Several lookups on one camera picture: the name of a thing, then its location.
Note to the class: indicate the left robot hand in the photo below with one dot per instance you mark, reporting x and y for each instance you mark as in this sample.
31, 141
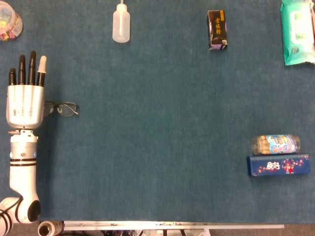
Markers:
24, 105

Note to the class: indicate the wire-frame eyeglasses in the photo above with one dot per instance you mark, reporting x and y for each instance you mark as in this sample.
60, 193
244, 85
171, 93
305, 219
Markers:
65, 109

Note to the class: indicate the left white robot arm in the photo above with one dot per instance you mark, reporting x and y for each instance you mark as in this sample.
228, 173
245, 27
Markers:
21, 177

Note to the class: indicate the clear jar of colourful items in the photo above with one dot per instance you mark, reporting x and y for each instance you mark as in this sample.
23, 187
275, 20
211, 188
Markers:
9, 22

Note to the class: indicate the roll of tape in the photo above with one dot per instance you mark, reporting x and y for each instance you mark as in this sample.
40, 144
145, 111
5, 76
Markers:
48, 228

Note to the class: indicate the translucent white squeeze bottle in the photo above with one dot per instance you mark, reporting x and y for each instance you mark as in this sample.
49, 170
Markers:
121, 24

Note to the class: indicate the black carton with gold text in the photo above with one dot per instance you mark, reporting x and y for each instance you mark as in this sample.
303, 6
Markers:
217, 29

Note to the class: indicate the clear jar of biscuits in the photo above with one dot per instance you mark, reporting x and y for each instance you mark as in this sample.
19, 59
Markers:
275, 144

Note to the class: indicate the long blue printed box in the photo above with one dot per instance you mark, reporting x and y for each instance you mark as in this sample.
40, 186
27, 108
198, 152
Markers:
278, 165

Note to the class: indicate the green wet wipes pack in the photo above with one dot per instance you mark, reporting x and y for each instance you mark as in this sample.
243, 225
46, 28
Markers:
297, 32

